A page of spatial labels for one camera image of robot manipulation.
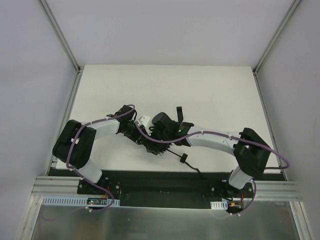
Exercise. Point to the black folding umbrella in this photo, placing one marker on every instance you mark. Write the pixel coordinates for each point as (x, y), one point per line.
(166, 132)

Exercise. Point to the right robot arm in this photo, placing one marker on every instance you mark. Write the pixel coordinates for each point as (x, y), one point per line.
(246, 146)

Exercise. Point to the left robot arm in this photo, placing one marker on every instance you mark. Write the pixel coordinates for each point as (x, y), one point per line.
(75, 143)

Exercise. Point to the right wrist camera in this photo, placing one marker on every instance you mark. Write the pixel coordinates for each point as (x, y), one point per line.
(145, 121)

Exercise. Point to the right white cable duct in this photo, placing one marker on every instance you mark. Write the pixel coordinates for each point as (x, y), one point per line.
(219, 205)

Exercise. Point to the white cable duct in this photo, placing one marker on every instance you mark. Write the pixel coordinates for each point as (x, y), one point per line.
(219, 205)
(70, 201)

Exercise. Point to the left white cable duct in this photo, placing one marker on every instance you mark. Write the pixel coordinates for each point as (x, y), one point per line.
(70, 201)

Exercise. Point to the aluminium cross rail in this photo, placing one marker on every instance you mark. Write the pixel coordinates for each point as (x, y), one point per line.
(286, 191)

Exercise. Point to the left aluminium frame post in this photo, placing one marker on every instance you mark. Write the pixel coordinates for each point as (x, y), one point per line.
(59, 34)

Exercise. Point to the aluminium frame post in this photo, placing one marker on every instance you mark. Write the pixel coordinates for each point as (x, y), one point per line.
(277, 34)
(59, 34)

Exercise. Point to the right aluminium frame post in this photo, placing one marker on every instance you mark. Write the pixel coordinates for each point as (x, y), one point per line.
(277, 34)

